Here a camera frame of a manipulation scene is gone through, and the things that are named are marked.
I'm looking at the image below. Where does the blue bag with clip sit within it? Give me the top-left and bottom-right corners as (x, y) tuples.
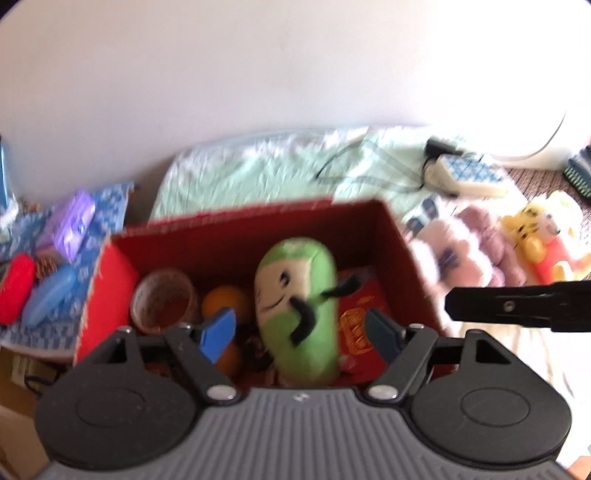
(0, 142), (19, 232)

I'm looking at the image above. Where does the white bunny plush toy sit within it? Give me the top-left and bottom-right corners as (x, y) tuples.
(408, 239), (456, 336)

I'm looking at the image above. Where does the green avocado plush toy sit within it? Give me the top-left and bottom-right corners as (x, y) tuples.
(254, 237), (339, 387)

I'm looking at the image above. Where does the mauve teddy bear plush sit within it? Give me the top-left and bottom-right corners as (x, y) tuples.
(457, 205), (527, 287)

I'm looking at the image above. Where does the light green bed sheet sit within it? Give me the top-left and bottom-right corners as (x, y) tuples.
(150, 127), (590, 466)

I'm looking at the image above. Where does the red packet in box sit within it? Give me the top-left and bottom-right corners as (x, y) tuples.
(334, 269), (390, 386)

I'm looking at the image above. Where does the white fluffy plush toy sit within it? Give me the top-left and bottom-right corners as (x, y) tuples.
(404, 195), (493, 289)

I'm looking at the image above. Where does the orange fruit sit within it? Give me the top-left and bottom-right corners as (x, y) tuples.
(201, 285), (252, 323)

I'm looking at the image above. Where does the red cardboard box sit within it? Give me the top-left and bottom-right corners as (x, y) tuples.
(74, 200), (443, 361)

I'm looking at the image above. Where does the purple tissue pack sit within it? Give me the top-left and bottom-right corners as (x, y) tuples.
(35, 190), (96, 265)

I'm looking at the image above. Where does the yellow tiger plush toy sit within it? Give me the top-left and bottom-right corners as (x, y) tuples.
(501, 190), (590, 285)

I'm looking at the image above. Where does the red glasses case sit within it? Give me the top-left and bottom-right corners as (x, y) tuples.
(0, 253), (35, 326)

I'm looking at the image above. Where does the brown cardboard box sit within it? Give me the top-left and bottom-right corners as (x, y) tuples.
(1, 350), (48, 479)

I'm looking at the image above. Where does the blue patterned cloth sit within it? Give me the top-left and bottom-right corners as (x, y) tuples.
(1, 182), (134, 359)

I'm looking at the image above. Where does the white blue power strip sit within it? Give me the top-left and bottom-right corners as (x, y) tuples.
(426, 154), (511, 198)

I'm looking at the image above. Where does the patterned brown table cloth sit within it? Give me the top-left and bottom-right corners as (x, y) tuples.
(507, 168), (590, 207)

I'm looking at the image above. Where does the grey power cord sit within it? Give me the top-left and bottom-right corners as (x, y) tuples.
(498, 115), (567, 163)

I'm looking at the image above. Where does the black thin cable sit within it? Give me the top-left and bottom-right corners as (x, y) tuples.
(315, 138), (429, 195)

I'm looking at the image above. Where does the stack of folded clothes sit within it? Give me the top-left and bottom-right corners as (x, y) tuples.
(563, 145), (591, 203)

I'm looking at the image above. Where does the black power adapter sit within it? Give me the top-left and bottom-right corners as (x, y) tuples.
(424, 137), (466, 159)

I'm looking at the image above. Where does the blue glasses case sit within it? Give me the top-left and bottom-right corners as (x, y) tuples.
(21, 265), (76, 328)

